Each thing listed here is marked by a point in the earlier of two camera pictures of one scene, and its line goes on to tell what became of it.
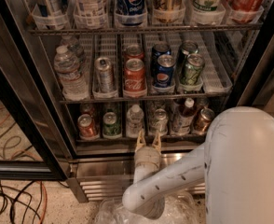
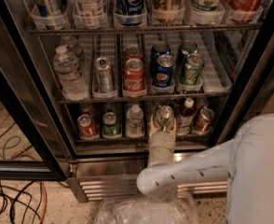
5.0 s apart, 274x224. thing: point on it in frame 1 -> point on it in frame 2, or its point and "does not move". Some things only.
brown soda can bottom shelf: [203, 120] does not move
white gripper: [147, 156] -> [162, 139]
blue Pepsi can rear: [158, 49] does not move
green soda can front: [192, 71] does not move
